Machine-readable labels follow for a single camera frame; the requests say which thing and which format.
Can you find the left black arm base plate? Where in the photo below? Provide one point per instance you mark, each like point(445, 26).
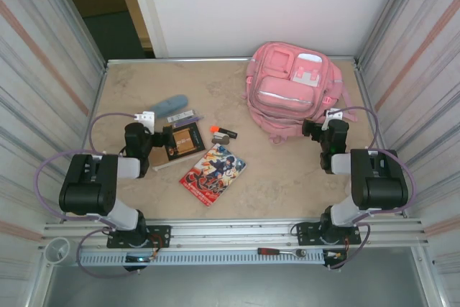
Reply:
point(160, 237)

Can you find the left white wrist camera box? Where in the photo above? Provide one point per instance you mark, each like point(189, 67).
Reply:
point(145, 117)

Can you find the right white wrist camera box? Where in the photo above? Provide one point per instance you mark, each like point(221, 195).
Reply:
point(332, 114)

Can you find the clear pack of pens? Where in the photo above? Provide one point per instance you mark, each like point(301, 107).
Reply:
point(183, 115)

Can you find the brown hardcover book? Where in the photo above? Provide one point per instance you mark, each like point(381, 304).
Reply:
point(188, 139)

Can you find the grey stapler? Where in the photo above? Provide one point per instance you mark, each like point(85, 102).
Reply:
point(220, 138)

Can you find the pink student backpack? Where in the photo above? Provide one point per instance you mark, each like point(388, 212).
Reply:
point(284, 98)

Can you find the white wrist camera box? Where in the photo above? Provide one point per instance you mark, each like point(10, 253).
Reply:
point(332, 114)
point(145, 117)

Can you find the white plastic cup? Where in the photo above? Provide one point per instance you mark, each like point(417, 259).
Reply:
point(56, 249)

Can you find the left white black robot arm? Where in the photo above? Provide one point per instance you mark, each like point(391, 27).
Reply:
point(90, 177)

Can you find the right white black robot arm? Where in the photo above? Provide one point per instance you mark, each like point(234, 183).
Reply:
point(377, 177)

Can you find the black highlighter with orange cap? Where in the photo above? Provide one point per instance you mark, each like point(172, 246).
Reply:
point(226, 132)

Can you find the red manga comic book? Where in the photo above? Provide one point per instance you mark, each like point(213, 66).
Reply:
point(212, 177)

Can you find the aluminium mounting rail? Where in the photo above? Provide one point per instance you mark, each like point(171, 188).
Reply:
point(233, 233)

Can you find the white door frame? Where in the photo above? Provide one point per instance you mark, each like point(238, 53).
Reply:
point(143, 16)

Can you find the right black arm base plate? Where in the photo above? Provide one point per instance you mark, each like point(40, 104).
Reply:
point(307, 233)

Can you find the blue-grey pencil case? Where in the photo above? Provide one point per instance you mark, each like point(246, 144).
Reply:
point(169, 105)

